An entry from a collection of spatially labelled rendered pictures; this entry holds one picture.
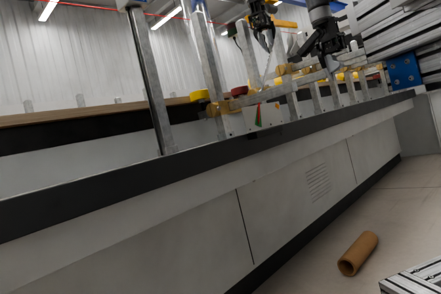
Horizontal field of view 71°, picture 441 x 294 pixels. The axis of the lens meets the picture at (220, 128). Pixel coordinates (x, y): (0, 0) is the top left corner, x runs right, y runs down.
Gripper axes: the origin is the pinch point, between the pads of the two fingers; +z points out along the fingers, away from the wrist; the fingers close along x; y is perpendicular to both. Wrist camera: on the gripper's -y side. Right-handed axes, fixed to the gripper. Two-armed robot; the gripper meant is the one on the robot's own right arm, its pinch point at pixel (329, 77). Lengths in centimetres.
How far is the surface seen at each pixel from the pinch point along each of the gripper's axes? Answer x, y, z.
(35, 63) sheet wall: 138, -738, -253
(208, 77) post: -30.8, -29.3, -10.5
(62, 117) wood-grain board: -76, -46, -5
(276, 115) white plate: 1.5, -27.0, 8.4
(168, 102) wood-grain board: -38, -46, -6
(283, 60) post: 19.2, -27.9, -16.1
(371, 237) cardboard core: 38, -16, 76
